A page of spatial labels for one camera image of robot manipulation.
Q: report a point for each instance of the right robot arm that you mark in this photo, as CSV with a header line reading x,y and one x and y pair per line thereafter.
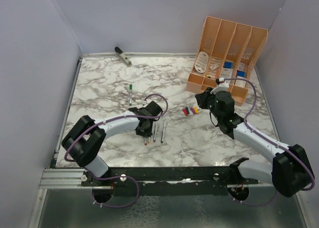
x,y
288,168

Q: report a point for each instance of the white red card box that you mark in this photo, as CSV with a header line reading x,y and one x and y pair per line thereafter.
x,y
240,83

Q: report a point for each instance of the white marker green end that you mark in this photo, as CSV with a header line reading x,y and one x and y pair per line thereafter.
x,y
130,94

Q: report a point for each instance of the aluminium extrusion rail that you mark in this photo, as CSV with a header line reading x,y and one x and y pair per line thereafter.
x,y
69,178

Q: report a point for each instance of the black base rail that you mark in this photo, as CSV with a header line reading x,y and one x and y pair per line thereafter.
x,y
166,181

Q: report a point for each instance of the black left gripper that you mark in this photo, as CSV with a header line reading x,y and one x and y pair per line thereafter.
x,y
147,134

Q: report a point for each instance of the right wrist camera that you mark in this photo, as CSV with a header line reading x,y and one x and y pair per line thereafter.
x,y
221,86

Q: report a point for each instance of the white marker purple end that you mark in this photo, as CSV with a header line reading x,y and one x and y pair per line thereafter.
x,y
155,132

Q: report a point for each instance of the white marker blue end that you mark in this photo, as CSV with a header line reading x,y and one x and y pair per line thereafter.
x,y
163,131

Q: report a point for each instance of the blue white box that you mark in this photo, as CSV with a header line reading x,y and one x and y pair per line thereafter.
x,y
228,65

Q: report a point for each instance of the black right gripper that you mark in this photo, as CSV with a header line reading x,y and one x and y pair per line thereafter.
x,y
202,98

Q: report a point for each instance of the grey stapler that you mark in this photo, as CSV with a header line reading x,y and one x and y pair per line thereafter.
x,y
122,56

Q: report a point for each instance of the white oval perforated plate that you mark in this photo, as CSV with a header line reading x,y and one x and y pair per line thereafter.
x,y
201,62

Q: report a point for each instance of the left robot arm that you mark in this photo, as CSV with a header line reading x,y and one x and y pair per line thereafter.
x,y
83,142

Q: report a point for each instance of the peach desk organizer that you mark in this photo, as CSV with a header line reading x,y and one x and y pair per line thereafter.
x,y
225,40

